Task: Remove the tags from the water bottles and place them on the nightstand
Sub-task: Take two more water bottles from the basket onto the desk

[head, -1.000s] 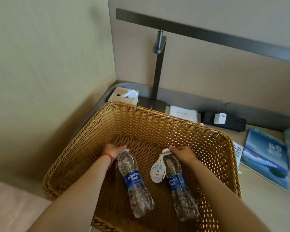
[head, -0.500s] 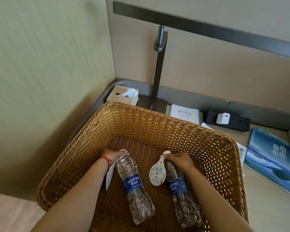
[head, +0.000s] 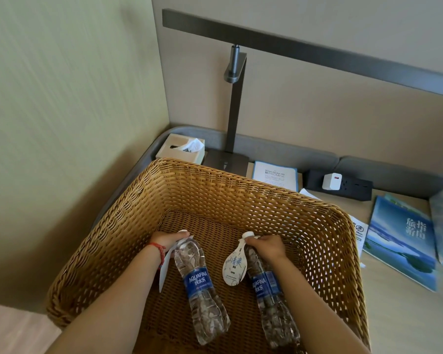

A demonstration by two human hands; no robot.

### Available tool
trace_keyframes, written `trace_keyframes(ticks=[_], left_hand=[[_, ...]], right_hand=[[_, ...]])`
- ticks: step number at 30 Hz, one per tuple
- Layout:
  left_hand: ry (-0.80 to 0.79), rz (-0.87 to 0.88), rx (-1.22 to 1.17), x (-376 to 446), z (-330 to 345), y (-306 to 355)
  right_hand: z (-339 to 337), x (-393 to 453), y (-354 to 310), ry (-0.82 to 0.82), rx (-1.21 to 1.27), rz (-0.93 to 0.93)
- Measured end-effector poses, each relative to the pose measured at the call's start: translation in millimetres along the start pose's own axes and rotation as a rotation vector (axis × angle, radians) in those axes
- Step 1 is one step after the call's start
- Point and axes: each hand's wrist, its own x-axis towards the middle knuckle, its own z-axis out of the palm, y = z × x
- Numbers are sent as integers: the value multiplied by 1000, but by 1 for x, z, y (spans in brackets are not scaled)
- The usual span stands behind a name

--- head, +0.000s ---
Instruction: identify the light wooden table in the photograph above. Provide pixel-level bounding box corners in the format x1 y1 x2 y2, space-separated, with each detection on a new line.
243 162 443 354

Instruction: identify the illustrated map leaflet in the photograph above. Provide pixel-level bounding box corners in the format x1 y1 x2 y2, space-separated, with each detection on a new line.
299 187 370 269

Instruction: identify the person's left hand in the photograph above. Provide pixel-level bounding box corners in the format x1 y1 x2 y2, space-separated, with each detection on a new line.
149 230 191 251

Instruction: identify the person's right hand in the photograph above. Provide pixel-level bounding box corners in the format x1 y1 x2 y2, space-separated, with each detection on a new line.
245 235 288 266

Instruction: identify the person's right forearm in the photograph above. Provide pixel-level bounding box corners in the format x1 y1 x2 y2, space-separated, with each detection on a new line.
269 256 372 354

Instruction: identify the person's left forearm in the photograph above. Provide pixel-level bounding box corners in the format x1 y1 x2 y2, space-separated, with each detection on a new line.
46 246 167 354

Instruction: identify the blue landscape booklet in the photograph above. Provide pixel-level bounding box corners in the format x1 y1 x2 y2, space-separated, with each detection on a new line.
362 195 438 293

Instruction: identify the grey padded table surround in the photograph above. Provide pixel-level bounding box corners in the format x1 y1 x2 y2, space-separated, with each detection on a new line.
90 125 443 233

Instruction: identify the green leaflet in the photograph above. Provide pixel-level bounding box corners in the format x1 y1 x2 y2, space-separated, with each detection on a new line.
383 193 411 207

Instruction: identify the red string bracelet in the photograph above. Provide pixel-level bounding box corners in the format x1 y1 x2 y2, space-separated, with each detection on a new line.
147 242 167 271

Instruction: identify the black power strip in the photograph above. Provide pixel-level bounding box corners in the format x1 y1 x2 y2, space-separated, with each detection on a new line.
303 169 374 203

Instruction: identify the dark metal desk lamp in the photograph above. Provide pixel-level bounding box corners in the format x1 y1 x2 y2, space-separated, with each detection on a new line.
161 8 443 172

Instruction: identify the white card blue border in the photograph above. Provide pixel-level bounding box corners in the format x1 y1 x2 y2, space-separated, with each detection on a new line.
252 161 299 192

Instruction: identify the clear plastic water bottle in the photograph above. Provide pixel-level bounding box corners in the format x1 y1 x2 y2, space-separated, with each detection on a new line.
173 236 231 346
242 231 301 351

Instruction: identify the white plug charger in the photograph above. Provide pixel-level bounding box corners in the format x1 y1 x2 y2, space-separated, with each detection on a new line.
321 173 343 191

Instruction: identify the woven wicker basket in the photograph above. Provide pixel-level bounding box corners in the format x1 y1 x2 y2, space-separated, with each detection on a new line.
46 157 371 354

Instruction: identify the beige tissue box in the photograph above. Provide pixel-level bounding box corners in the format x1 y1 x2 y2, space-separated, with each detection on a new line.
155 133 206 165

